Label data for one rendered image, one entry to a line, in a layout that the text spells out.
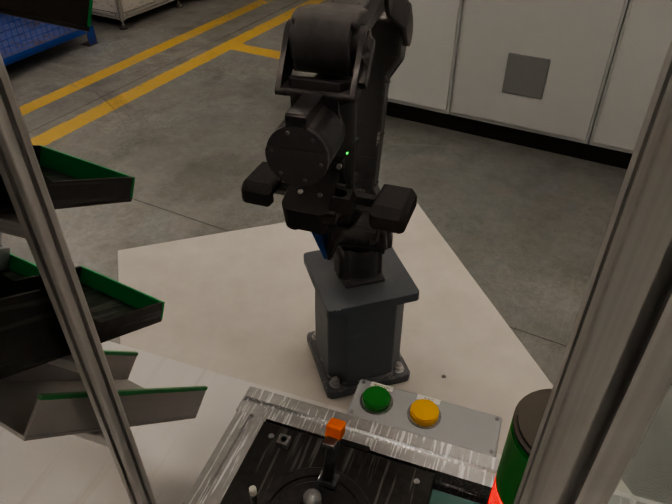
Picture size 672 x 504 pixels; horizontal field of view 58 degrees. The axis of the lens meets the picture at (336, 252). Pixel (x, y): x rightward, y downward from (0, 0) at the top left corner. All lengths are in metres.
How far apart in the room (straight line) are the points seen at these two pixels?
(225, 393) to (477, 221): 2.11
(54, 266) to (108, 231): 2.50
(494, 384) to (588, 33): 2.55
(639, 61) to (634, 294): 3.23
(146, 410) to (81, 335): 0.21
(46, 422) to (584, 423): 0.52
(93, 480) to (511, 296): 1.93
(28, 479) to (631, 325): 0.93
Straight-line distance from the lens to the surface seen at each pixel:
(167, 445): 1.00
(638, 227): 0.19
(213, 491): 0.83
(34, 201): 0.50
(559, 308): 2.58
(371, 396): 0.88
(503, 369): 1.10
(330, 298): 0.89
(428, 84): 3.71
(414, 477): 0.82
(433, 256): 1.31
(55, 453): 1.05
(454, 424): 0.88
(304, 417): 0.88
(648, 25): 3.37
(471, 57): 3.57
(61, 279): 0.54
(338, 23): 0.56
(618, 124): 3.54
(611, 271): 0.20
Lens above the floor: 1.66
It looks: 38 degrees down
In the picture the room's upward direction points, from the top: straight up
